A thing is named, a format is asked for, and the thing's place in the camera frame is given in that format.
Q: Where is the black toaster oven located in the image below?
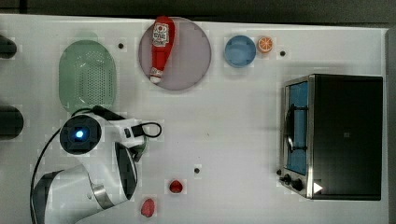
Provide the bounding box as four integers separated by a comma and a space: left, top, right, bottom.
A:
276, 74, 384, 201

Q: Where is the orange slice toy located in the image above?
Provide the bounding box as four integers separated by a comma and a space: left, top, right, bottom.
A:
257, 36, 273, 53

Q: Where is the red toy strawberry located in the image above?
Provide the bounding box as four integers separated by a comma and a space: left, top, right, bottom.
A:
141, 198, 155, 217

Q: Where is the black cylinder upper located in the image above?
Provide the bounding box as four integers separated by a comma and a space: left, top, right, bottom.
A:
0, 35, 17, 59

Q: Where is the blue bowl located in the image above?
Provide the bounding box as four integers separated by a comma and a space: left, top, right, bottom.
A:
224, 35, 256, 68

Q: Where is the green perforated colander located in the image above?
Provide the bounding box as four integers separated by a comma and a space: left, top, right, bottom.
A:
58, 32, 117, 113

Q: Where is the dark red toy fruit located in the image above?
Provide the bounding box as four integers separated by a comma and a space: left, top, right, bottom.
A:
169, 180, 183, 193

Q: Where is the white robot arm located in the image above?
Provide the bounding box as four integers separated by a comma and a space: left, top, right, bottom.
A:
31, 113, 146, 224

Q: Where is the black round container lower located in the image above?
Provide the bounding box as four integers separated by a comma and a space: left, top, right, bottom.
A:
0, 105, 24, 140

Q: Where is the red ketchup bottle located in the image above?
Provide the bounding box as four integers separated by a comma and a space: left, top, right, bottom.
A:
149, 16, 176, 84

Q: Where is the grey round plate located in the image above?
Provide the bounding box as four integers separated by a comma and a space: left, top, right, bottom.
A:
138, 17, 212, 91

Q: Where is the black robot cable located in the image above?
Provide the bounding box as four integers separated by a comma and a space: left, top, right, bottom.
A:
29, 105, 163, 224

